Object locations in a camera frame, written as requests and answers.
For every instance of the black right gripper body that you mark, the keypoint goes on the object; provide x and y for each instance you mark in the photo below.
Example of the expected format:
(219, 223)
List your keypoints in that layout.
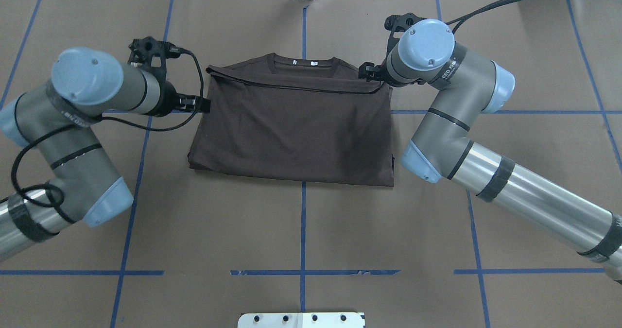
(380, 72)

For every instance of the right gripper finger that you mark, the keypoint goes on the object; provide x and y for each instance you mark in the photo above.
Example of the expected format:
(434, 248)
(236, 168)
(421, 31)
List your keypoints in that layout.
(368, 68)
(369, 75)

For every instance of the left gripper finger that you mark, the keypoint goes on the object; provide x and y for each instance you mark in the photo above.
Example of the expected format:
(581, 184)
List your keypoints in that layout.
(202, 109)
(200, 101)

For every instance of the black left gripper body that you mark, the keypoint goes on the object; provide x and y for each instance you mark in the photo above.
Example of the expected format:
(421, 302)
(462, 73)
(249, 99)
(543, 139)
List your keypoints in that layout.
(168, 100)

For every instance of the dark brown t-shirt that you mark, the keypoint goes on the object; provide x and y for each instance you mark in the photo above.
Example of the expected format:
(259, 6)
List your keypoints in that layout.
(275, 117)

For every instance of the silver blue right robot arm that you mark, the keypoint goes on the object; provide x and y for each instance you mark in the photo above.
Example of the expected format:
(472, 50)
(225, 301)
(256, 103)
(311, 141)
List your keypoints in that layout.
(470, 85)

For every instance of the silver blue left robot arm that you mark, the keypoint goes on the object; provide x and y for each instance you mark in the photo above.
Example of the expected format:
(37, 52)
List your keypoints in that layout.
(62, 174)

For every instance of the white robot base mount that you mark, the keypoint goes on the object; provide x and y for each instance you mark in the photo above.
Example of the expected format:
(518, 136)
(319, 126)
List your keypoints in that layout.
(302, 320)

